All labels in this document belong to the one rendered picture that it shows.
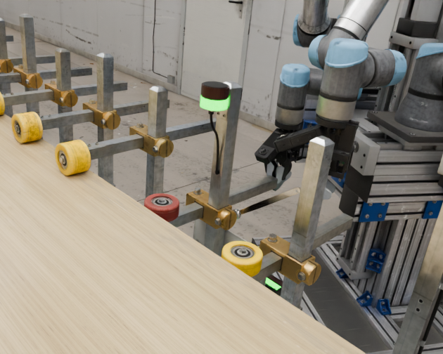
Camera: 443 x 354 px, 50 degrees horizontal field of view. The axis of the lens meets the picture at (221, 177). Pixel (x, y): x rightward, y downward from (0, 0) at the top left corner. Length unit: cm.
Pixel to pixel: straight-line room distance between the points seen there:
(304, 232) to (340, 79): 31
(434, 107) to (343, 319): 91
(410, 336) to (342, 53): 53
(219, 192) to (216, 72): 381
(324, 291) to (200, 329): 134
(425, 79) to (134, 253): 92
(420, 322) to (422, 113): 68
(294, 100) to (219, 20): 359
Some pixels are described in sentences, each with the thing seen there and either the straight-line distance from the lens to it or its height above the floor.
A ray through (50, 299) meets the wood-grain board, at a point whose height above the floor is 90.
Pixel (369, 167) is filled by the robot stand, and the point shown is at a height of 93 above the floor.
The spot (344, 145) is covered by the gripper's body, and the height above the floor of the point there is 110.
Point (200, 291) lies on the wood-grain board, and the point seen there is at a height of 90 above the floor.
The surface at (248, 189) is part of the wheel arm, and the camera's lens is 127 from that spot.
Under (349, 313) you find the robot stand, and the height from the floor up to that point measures 21.
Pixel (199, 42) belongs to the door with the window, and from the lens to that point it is 504.
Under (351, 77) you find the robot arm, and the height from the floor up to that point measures 124.
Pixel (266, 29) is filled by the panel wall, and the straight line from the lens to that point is 440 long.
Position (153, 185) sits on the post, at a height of 83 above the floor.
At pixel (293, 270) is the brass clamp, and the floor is 84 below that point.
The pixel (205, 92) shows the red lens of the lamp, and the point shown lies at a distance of 99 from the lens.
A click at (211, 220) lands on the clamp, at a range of 115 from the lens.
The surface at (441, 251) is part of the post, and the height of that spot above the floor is 102.
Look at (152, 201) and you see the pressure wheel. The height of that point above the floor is 91.
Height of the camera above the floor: 142
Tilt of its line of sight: 25 degrees down
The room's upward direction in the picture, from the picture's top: 6 degrees clockwise
